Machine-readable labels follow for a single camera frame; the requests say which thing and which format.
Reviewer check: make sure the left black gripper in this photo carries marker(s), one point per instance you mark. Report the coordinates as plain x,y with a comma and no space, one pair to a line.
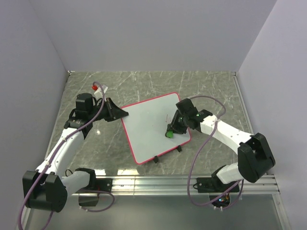
114,112

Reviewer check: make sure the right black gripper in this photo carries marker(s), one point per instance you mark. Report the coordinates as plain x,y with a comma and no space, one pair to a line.
174,126

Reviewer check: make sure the green whiteboard eraser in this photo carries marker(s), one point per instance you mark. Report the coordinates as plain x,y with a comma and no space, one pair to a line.
169,134

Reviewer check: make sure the pink-framed whiteboard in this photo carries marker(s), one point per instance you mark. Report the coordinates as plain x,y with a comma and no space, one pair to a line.
146,125

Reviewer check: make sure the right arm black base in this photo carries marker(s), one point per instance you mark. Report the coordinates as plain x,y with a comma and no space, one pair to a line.
211,185

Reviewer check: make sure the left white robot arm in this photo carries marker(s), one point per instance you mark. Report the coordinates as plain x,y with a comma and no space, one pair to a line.
47,188

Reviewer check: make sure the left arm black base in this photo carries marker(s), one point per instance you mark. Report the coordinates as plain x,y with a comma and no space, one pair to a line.
99,184

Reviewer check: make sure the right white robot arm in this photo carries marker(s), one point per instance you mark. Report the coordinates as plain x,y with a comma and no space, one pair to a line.
254,155

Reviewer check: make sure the left black whiteboard foot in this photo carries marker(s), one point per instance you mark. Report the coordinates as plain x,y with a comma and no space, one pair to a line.
156,159

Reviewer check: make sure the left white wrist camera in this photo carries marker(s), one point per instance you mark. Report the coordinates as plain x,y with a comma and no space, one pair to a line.
99,92

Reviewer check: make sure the aluminium mounting rail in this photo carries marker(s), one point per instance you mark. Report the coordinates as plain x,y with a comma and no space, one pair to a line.
160,185

